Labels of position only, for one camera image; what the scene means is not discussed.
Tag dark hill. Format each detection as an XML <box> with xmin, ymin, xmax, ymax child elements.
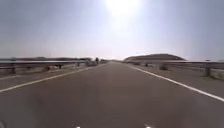
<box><xmin>123</xmin><ymin>53</ymin><xmax>187</xmax><ymax>62</ymax></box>

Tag white painted line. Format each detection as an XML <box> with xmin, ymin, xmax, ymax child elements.
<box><xmin>123</xmin><ymin>62</ymin><xmax>224</xmax><ymax>103</ymax></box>

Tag grey asphalt road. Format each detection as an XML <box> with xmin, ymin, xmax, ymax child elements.
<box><xmin>0</xmin><ymin>61</ymin><xmax>224</xmax><ymax>128</ymax></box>

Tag grey metal guardrail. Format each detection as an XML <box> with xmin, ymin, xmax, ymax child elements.
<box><xmin>124</xmin><ymin>59</ymin><xmax>224</xmax><ymax>78</ymax></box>
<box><xmin>0</xmin><ymin>57</ymin><xmax>98</xmax><ymax>75</ymax></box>

